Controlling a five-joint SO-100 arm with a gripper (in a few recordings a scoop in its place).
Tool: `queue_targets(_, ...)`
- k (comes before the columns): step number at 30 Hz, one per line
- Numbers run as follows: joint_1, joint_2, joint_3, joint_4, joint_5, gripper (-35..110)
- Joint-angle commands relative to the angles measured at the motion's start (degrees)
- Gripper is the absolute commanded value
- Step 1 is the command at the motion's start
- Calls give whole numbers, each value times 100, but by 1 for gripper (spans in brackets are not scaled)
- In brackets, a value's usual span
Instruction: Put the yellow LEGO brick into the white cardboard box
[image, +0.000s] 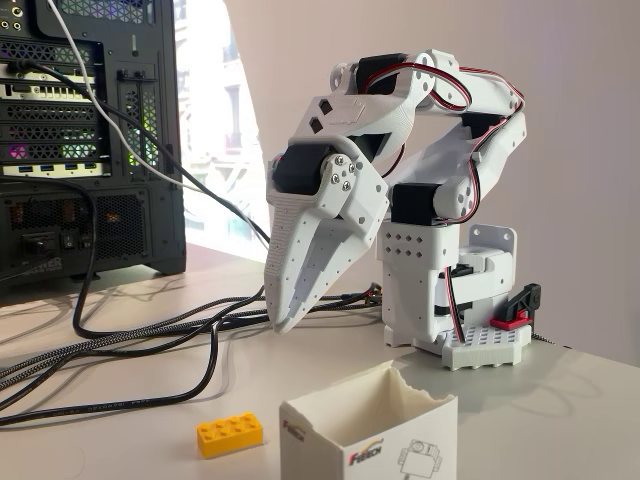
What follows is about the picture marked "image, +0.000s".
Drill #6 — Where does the black computer tower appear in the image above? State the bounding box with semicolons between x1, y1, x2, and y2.
0;0;188;297

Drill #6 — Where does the thick black printed cable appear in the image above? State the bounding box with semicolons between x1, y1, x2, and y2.
0;319;222;429

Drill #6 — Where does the thin black cable with plug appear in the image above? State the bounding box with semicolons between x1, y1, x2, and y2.
7;58;272;244

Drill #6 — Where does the red black gripper servo wire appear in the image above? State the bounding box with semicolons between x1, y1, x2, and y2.
379;133;412;179

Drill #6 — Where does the red black base servo wire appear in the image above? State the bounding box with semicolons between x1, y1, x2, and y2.
443;264;469;346

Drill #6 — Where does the white robot arm with base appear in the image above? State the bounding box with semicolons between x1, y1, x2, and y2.
327;49;532;372

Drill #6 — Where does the thin white cable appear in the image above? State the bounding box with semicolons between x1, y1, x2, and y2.
47;0;271;247

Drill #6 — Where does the black and red clamp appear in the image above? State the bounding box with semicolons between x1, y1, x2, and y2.
489;282;543;330

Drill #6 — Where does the black power cable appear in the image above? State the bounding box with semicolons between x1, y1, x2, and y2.
0;174;267;342

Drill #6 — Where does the yellow toy brick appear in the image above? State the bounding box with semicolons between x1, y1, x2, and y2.
195;411;265;458

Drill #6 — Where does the braided black cable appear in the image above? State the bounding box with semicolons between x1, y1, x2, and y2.
0;295;384;384
0;299;384;397

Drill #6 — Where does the white cardboard box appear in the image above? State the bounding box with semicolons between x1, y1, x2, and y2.
278;358;460;480

